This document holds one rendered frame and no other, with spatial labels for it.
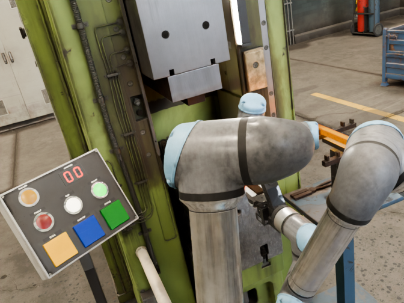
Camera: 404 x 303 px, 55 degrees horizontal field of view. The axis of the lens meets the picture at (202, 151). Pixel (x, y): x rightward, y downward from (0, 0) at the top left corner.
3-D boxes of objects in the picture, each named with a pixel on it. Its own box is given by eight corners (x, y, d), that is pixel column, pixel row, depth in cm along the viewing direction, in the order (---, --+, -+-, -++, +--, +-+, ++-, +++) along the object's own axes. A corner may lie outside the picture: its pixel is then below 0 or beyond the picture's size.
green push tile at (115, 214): (130, 217, 130) (119, 198, 130) (112, 230, 125) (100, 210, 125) (128, 218, 131) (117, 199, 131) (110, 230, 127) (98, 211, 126)
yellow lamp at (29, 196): (39, 202, 115) (34, 190, 114) (23, 208, 114) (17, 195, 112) (39, 198, 118) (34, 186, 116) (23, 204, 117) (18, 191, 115)
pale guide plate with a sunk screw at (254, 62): (267, 86, 167) (263, 47, 160) (249, 92, 165) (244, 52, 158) (265, 86, 169) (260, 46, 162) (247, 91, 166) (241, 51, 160)
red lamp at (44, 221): (54, 227, 116) (49, 215, 114) (38, 232, 114) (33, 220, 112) (54, 222, 118) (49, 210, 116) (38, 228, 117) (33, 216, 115)
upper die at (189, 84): (222, 88, 146) (218, 63, 142) (172, 103, 140) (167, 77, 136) (184, 72, 182) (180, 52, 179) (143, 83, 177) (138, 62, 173)
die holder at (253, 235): (284, 252, 177) (273, 165, 159) (208, 286, 166) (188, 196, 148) (229, 199, 226) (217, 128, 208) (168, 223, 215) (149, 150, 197)
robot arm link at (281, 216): (279, 218, 107) (304, 208, 110) (270, 211, 111) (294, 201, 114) (282, 240, 110) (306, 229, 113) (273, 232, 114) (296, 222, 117)
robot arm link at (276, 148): (317, 110, 57) (317, 112, 104) (243, 116, 60) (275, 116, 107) (321, 189, 58) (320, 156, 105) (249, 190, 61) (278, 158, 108)
